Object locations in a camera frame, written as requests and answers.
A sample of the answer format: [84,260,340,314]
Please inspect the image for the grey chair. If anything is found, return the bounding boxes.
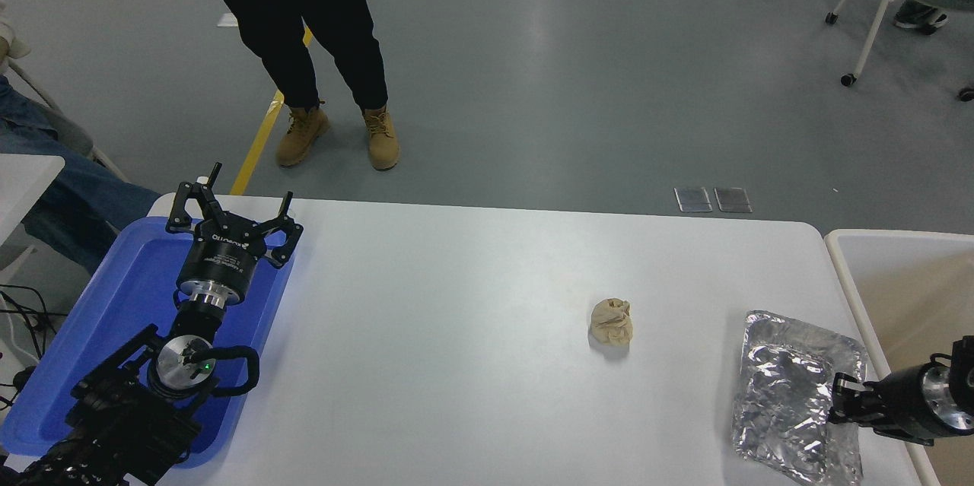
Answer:
[6,60,129,183]

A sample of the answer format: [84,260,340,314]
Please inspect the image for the crumpled tan paper ball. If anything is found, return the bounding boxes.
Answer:
[588,298,634,348]

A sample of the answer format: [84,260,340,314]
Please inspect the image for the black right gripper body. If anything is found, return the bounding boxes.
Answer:
[864,366,941,446]

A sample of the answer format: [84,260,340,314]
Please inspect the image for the white side table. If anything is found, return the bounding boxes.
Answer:
[0,154,66,270]

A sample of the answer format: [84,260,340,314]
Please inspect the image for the silver foil plate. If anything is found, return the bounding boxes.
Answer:
[732,310,870,486]

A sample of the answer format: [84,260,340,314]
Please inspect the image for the blue plastic tray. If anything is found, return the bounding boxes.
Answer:
[0,216,296,469]

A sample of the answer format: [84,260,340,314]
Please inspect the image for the white wheeled chair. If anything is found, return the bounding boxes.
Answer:
[825,0,974,103]

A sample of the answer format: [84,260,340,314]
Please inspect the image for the large pale bin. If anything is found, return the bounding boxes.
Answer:
[825,230,974,486]

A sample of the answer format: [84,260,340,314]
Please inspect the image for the standing person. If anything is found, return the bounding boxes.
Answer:
[192,0,401,172]

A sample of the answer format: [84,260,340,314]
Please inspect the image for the black floor cables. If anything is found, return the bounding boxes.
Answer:
[0,284,58,411]

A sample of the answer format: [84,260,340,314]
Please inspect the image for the metal floor plate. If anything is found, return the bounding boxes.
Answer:
[714,186,753,213]
[674,186,713,213]

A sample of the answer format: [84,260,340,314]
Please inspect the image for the seated person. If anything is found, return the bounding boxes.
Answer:
[0,1,161,275]

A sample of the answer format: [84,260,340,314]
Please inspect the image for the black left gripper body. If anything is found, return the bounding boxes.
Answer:
[177,220,269,297]

